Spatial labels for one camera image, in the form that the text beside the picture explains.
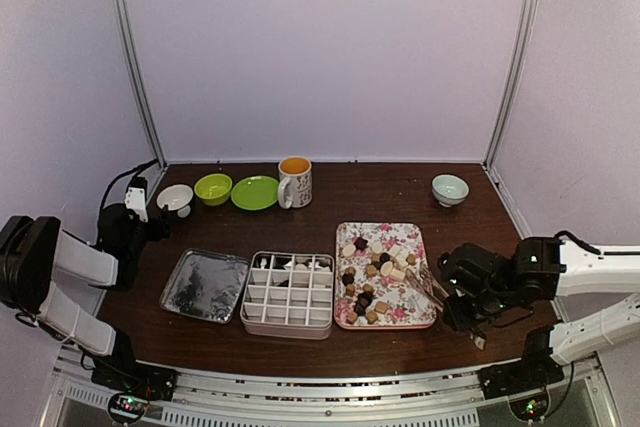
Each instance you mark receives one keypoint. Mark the metal tongs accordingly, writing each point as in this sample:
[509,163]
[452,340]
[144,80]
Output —
[425,284]

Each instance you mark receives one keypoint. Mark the green plate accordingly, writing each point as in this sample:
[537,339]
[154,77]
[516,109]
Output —
[255,193]

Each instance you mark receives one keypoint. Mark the white oval chocolate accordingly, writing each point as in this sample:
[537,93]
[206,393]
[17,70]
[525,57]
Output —
[348,250]
[377,247]

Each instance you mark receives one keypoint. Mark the pale blue ceramic bowl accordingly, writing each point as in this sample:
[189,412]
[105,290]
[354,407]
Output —
[449,190]

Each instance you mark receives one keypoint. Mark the front aluminium rail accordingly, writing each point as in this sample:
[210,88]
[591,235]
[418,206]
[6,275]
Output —
[444,398]

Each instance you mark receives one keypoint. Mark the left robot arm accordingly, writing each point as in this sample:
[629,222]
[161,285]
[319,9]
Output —
[35,252]

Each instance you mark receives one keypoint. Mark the left aluminium frame post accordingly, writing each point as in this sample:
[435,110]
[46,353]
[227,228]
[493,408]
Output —
[134,71]

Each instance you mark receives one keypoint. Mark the white mug with orange inside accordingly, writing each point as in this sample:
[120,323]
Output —
[295,183]

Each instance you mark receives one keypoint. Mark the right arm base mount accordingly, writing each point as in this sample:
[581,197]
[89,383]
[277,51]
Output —
[525,382]

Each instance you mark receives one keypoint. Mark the right aluminium frame post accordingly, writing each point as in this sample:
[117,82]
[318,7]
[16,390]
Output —
[524,31]

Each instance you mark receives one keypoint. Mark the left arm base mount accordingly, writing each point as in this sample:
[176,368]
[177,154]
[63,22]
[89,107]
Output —
[135,385]

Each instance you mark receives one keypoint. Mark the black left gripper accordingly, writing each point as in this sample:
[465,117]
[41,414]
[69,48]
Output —
[156,233]

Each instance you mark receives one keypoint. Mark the white black bowl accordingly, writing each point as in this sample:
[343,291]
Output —
[176,200]

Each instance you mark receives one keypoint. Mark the white oval chocolate upper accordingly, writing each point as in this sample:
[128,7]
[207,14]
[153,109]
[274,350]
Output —
[377,247]

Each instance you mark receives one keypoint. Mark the dark square chocolate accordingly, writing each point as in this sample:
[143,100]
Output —
[360,243]

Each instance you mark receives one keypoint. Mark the floral pink tray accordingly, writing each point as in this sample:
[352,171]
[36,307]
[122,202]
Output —
[365,278]

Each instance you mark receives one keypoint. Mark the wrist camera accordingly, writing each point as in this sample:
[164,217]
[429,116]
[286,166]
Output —
[135,199]
[447,268]

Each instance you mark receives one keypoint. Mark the pink bunny tin lid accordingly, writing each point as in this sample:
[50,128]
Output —
[205,285]

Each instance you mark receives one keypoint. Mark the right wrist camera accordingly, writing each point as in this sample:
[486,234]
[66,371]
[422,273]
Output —
[447,268]

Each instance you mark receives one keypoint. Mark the green bowl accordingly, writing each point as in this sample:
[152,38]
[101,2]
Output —
[214,189]

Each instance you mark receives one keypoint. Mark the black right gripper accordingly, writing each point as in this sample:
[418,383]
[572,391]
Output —
[459,321]

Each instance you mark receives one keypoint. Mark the tan Sweet chocolate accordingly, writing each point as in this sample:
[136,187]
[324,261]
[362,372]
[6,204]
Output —
[381,307]

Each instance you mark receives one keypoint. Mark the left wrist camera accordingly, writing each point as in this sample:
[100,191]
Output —
[135,199]

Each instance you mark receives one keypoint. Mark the pink tin box with dividers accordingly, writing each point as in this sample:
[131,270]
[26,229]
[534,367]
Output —
[303,311]

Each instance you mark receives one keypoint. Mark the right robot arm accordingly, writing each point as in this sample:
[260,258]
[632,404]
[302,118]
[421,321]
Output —
[546,268]

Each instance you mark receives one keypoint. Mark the aluminium frame post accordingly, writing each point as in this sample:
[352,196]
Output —
[134,71]
[524,31]

